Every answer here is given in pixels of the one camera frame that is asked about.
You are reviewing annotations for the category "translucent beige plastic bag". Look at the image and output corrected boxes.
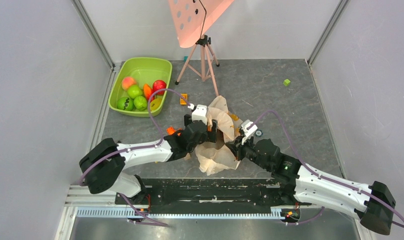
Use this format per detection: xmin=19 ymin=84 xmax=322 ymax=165
xmin=195 ymin=96 xmax=243 ymax=176

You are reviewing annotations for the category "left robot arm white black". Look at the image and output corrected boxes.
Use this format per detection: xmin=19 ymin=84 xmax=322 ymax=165
xmin=79 ymin=114 xmax=218 ymax=204

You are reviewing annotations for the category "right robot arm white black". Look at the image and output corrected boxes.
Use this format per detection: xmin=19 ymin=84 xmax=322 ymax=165
xmin=226 ymin=139 xmax=395 ymax=236

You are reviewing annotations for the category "yellow fake fruit slice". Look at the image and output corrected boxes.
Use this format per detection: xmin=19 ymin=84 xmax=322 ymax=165
xmin=148 ymin=98 xmax=162 ymax=112

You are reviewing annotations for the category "red fake apple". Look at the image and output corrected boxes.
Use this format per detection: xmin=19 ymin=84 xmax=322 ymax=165
xmin=152 ymin=79 xmax=167 ymax=96

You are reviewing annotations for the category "green bumpy fake fruit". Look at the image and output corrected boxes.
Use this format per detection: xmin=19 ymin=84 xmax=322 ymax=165
xmin=133 ymin=95 xmax=148 ymax=111

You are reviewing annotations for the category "orange red fake fruit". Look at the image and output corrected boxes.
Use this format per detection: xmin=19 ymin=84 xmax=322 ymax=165
xmin=143 ymin=83 xmax=154 ymax=102

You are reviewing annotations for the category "green fake apple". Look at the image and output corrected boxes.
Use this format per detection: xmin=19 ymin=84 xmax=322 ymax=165
xmin=127 ymin=84 xmax=143 ymax=99

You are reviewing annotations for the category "peach fake fruit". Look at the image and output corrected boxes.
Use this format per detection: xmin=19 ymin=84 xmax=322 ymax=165
xmin=121 ymin=76 xmax=138 ymax=91

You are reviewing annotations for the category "blue poker chip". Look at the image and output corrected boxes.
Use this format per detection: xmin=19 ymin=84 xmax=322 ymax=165
xmin=255 ymin=130 xmax=263 ymax=137

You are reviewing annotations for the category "orange curved toy piece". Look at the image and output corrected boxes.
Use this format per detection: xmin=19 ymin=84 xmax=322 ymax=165
xmin=166 ymin=126 xmax=182 ymax=136

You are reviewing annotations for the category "orange yellow toy brick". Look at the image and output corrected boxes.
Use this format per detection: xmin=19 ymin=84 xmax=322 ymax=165
xmin=179 ymin=93 xmax=188 ymax=106

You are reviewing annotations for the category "pink tripod stand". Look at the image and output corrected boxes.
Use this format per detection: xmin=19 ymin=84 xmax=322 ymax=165
xmin=175 ymin=34 xmax=220 ymax=96

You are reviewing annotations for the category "small green cube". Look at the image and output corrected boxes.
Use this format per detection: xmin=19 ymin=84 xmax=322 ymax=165
xmin=283 ymin=79 xmax=291 ymax=87

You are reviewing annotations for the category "green plastic tub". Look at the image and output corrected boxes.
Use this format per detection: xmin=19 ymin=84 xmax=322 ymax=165
xmin=108 ymin=57 xmax=172 ymax=118

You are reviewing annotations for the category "pink perforated board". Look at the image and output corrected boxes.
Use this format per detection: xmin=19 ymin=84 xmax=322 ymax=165
xmin=168 ymin=0 xmax=234 ymax=48

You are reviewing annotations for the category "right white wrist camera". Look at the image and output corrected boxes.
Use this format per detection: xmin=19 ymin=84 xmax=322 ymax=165
xmin=239 ymin=119 xmax=258 ymax=145

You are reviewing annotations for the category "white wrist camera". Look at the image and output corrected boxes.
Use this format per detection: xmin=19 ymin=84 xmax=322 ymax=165
xmin=187 ymin=103 xmax=208 ymax=126
xmin=239 ymin=119 xmax=258 ymax=145

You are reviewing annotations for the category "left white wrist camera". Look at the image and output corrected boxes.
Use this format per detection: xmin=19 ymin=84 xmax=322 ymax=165
xmin=187 ymin=103 xmax=208 ymax=126

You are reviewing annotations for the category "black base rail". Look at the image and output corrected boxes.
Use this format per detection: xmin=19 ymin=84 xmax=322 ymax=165
xmin=130 ymin=178 xmax=297 ymax=214

